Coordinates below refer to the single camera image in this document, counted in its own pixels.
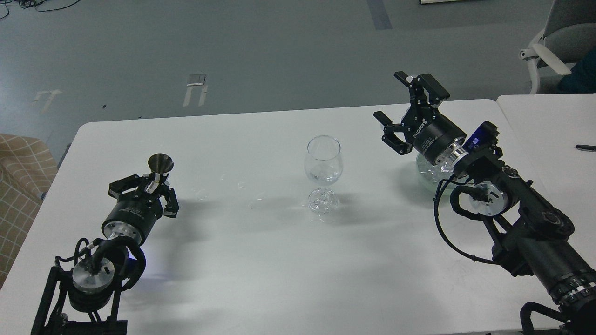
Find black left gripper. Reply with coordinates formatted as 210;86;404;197
102;174;179;246

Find beige checkered sofa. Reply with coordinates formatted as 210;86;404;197
0;134;58;285

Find person in teal shirt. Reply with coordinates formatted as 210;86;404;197
556;47;596;94

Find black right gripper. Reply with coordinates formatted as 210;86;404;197
373;71;466;165

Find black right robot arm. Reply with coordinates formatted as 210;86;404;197
374;71;596;335

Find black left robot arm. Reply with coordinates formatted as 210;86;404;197
31;172;179;335

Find white office chair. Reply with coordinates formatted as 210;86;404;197
519;0;596;94

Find clear wine glass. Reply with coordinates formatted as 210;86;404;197
304;135;344;214

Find steel double jigger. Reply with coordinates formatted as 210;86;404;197
144;153;174;194

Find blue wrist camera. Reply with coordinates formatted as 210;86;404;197
463;121;500;152

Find black floor cables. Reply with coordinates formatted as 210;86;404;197
0;0;81;19

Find green bowl of ice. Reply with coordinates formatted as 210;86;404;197
415;153;454;194

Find black pen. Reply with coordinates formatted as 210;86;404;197
575;144;596;152

